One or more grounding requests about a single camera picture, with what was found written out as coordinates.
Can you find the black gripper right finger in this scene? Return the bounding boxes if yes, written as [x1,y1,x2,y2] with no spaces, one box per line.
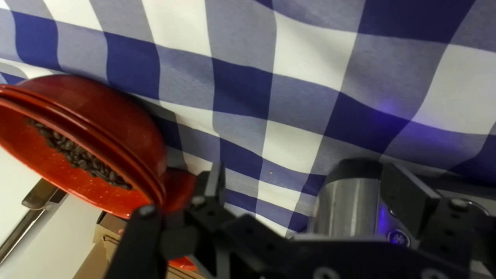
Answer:
[379,160,480,255]

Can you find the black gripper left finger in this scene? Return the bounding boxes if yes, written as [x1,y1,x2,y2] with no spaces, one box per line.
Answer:
[199,162,228,208]

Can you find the silver toaster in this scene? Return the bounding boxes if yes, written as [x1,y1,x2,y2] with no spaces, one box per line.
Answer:
[309,156,496,261]

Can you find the red bowl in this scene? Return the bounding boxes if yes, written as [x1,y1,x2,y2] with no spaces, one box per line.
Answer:
[0,72,199,221]

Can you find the blue white checkered tablecloth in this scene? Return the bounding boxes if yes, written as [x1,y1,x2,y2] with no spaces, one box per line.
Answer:
[0,0,496,239]

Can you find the dark coffee beans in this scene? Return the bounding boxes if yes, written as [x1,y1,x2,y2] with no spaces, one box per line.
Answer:
[25,117,134,190]

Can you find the grey metal handle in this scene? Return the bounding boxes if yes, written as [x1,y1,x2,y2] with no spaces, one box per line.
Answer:
[0,176,67,263]

